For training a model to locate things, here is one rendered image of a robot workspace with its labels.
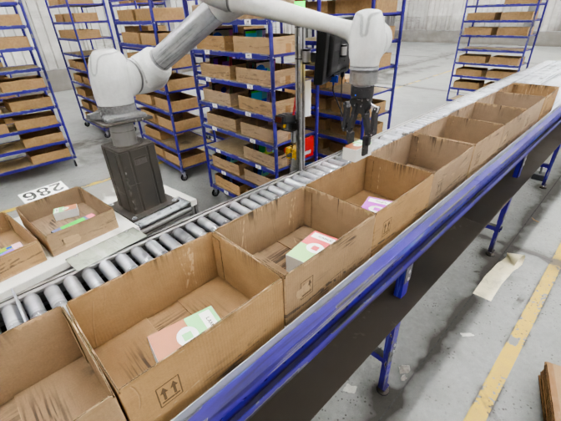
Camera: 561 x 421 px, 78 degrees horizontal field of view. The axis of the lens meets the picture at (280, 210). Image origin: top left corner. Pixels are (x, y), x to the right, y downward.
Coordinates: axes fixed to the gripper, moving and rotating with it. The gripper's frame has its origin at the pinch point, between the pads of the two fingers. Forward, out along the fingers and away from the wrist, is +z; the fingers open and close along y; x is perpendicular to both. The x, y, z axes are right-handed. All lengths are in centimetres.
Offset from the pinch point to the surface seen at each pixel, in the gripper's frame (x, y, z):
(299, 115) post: -39, 65, 9
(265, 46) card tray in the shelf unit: -62, 117, -22
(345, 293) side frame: 41, -27, 25
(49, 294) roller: 98, 58, 42
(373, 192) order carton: -19.3, 2.6, 27.6
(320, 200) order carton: 19.5, 0.5, 14.8
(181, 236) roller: 47, 56, 42
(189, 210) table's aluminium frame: 29, 79, 46
